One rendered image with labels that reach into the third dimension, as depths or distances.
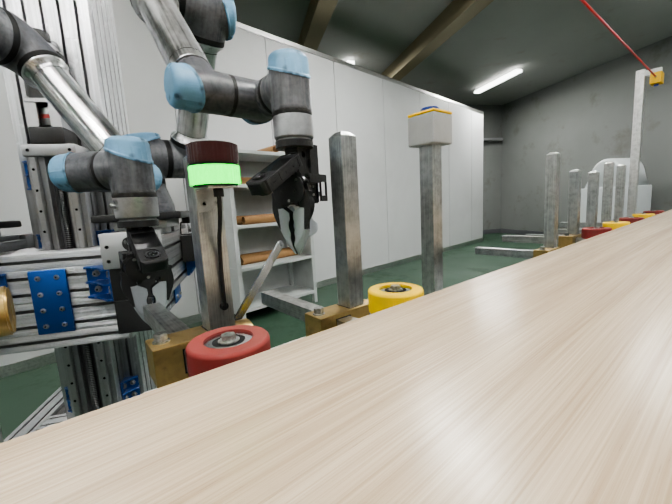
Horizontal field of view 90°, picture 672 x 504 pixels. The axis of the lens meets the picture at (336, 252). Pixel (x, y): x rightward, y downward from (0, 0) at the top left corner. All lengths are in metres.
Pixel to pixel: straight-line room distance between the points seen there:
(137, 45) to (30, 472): 3.40
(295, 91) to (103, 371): 1.07
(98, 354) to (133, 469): 1.12
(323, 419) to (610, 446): 0.15
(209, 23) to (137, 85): 2.42
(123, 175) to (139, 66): 2.79
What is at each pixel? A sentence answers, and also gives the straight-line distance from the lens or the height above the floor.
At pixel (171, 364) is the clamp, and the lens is 0.49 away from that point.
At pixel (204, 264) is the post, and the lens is 0.47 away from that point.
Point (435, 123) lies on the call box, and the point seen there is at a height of 1.19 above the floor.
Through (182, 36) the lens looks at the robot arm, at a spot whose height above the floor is 1.36.
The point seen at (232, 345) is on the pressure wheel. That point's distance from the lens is 0.35.
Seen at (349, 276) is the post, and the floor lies 0.90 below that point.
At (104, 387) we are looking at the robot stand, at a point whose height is 0.49.
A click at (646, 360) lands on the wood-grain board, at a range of 0.36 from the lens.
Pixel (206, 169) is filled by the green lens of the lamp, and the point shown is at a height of 1.08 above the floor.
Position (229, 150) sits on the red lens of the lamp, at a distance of 0.43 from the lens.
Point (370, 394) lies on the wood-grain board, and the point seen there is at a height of 0.90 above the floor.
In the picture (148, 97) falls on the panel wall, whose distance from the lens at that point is 3.43.
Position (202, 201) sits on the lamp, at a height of 1.05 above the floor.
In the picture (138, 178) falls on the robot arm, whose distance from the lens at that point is 0.73.
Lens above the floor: 1.03
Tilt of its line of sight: 8 degrees down
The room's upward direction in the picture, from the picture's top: 3 degrees counter-clockwise
